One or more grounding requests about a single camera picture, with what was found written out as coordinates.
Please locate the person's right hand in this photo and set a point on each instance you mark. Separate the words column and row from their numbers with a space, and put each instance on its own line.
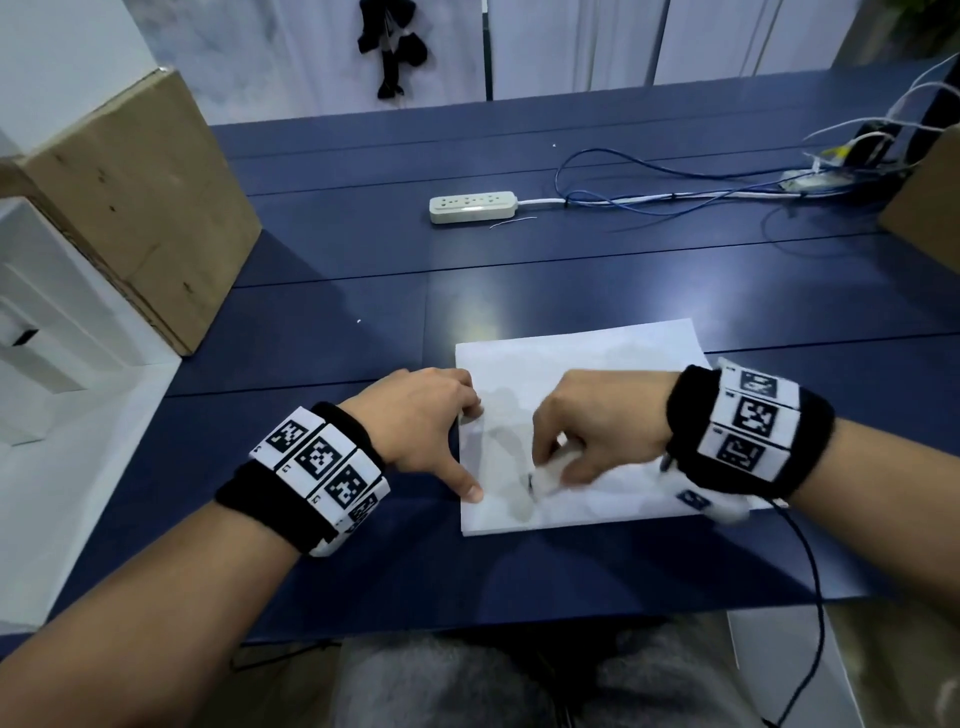
column 615, row 412

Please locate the person's left hand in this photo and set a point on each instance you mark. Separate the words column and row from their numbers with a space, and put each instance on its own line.
column 409, row 420

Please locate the person's grey trousers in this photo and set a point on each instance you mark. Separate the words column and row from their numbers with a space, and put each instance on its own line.
column 465, row 682

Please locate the person's left forearm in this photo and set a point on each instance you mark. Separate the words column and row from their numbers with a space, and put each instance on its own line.
column 142, row 622

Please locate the white power strip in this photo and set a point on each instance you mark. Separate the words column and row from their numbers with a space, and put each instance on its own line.
column 472, row 208

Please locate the small white marker pen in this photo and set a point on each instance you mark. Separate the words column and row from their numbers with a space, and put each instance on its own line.
column 546, row 478

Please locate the person's right forearm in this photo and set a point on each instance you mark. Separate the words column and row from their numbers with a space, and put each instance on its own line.
column 885, row 495

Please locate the person's right thumb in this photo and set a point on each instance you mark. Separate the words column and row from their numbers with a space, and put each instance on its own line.
column 589, row 469

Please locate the large cardboard box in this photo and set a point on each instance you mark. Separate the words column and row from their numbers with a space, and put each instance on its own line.
column 142, row 202

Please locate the person's left thumb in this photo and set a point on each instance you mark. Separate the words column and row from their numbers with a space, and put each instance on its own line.
column 459, row 474

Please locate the stack of white paper sheets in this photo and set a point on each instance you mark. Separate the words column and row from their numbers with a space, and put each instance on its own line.
column 600, row 352

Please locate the black wristband with marker tiles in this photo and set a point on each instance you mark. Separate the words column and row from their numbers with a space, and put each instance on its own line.
column 750, row 435
column 319, row 472

